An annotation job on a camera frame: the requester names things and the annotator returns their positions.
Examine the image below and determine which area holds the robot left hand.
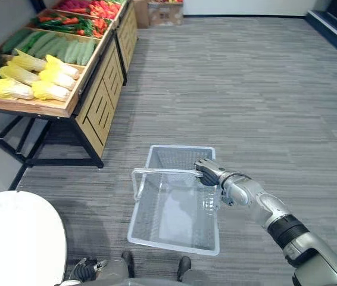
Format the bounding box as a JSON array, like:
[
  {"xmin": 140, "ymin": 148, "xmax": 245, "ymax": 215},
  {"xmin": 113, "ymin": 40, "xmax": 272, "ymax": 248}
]
[{"xmin": 67, "ymin": 257, "xmax": 108, "ymax": 282}]

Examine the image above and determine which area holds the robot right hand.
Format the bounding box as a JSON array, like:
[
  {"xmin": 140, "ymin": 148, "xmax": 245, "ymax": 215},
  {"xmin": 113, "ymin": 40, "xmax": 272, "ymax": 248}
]
[{"xmin": 194, "ymin": 158, "xmax": 225, "ymax": 186}]

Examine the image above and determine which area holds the translucent grey plastic shopping basket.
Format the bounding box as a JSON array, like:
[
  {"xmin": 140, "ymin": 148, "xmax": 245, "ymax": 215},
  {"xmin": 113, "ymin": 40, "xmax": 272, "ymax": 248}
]
[{"xmin": 126, "ymin": 144, "xmax": 221, "ymax": 257}]

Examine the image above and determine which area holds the robot left leg silver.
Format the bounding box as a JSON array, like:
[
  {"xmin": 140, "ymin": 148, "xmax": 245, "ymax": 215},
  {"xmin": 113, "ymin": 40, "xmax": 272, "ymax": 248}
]
[{"xmin": 92, "ymin": 257, "xmax": 131, "ymax": 286}]

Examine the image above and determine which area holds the robot leg silver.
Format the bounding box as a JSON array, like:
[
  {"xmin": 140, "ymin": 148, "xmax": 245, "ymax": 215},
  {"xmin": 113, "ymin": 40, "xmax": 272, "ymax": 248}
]
[
  {"xmin": 92, "ymin": 257, "xmax": 131, "ymax": 286},
  {"xmin": 183, "ymin": 269, "xmax": 219, "ymax": 286}
]

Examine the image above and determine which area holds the robot left foot dark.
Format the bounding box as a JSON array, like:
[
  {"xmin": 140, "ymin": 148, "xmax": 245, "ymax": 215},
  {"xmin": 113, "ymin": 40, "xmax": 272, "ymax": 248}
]
[{"xmin": 121, "ymin": 251, "xmax": 135, "ymax": 278}]

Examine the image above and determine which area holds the robot foot dark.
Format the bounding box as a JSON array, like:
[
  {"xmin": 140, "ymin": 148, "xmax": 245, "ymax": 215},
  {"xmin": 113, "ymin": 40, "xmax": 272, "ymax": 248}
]
[
  {"xmin": 177, "ymin": 256, "xmax": 192, "ymax": 282},
  {"xmin": 121, "ymin": 251, "xmax": 135, "ymax": 278}
]

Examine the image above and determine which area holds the white rounded panel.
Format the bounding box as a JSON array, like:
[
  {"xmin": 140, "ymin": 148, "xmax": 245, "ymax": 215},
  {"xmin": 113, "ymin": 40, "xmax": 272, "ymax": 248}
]
[{"xmin": 0, "ymin": 190, "xmax": 67, "ymax": 286}]

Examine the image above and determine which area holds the robot right foot dark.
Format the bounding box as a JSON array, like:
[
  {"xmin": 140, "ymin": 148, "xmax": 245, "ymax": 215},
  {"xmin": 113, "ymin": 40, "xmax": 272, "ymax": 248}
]
[{"xmin": 177, "ymin": 256, "xmax": 192, "ymax": 282}]

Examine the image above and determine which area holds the robot right leg silver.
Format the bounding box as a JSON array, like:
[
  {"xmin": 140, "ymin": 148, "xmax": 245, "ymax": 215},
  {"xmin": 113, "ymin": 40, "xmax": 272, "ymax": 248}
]
[{"xmin": 183, "ymin": 269, "xmax": 219, "ymax": 286}]

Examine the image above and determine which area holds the wooden stand with cabbages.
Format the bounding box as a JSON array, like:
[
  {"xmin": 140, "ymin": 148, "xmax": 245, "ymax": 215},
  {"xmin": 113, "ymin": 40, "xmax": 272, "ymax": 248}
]
[{"xmin": 0, "ymin": 27, "xmax": 127, "ymax": 191}]

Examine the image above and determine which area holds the wooden stand with carrots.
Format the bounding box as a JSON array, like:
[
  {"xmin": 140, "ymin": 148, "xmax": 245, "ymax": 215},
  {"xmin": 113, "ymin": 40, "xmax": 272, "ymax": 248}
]
[{"xmin": 27, "ymin": 0, "xmax": 139, "ymax": 86}]

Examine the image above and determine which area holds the printed brown cardboard box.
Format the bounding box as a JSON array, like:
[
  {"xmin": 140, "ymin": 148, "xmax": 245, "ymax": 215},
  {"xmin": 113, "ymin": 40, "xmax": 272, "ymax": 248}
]
[{"xmin": 147, "ymin": 1, "xmax": 185, "ymax": 27}]

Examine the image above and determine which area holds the green cucumber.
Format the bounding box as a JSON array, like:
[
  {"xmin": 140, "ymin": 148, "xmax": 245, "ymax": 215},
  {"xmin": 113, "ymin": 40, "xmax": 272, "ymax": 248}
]
[
  {"xmin": 76, "ymin": 41, "xmax": 90, "ymax": 66},
  {"xmin": 12, "ymin": 30, "xmax": 43, "ymax": 56},
  {"xmin": 2, "ymin": 29, "xmax": 33, "ymax": 55},
  {"xmin": 36, "ymin": 36, "xmax": 65, "ymax": 60},
  {"xmin": 52, "ymin": 38, "xmax": 71, "ymax": 62},
  {"xmin": 64, "ymin": 40, "xmax": 80, "ymax": 65},
  {"xmin": 27, "ymin": 32, "xmax": 57, "ymax": 58},
  {"xmin": 82, "ymin": 39, "xmax": 98, "ymax": 67}
]

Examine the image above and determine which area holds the plain brown cardboard box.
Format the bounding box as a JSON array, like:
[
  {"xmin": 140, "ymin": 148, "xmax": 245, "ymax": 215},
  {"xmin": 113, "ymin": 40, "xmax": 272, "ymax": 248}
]
[{"xmin": 132, "ymin": 0, "xmax": 151, "ymax": 29}]

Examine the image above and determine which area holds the yellow napa cabbage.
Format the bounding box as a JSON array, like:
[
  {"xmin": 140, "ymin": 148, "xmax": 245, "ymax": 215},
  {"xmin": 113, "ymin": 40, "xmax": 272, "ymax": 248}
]
[
  {"xmin": 45, "ymin": 54, "xmax": 81, "ymax": 80},
  {"xmin": 7, "ymin": 49, "xmax": 48, "ymax": 73},
  {"xmin": 0, "ymin": 77, "xmax": 35, "ymax": 101},
  {"xmin": 0, "ymin": 64, "xmax": 41, "ymax": 87},
  {"xmin": 31, "ymin": 80, "xmax": 71, "ymax": 103},
  {"xmin": 38, "ymin": 69, "xmax": 77, "ymax": 91}
]

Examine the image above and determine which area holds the dark blue shelf unit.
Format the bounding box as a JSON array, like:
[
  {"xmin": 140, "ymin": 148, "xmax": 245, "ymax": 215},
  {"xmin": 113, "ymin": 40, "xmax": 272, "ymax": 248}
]
[{"xmin": 304, "ymin": 0, "xmax": 337, "ymax": 68}]

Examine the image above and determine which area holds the pile of red orange chillies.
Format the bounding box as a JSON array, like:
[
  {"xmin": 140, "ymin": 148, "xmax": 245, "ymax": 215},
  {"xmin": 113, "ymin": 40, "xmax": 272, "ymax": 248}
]
[{"xmin": 88, "ymin": 0, "xmax": 122, "ymax": 20}]

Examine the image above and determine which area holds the pile of pink red vegetables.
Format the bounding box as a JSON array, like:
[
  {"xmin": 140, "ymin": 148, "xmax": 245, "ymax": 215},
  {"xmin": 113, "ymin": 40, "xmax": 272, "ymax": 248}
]
[{"xmin": 54, "ymin": 0, "xmax": 91, "ymax": 14}]

